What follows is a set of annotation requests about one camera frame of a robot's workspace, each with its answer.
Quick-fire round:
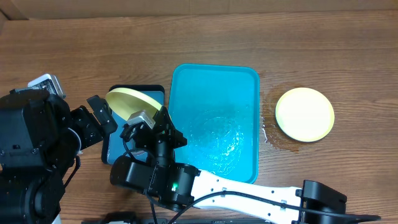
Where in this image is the yellow plate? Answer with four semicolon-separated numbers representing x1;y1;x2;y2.
275;87;335;142
105;87;162;121

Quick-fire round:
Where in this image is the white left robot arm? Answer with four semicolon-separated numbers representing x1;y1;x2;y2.
1;90;118;223

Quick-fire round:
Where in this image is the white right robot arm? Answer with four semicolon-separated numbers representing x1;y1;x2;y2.
110;107;380;223

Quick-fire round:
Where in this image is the black water tray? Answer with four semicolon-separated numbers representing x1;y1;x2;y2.
101;85;165;165

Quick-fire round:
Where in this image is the turquoise plastic tray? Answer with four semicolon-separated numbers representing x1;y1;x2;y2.
168;63;260;184

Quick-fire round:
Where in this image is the black bottom rail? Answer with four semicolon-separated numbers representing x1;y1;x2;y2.
81;211;271;224

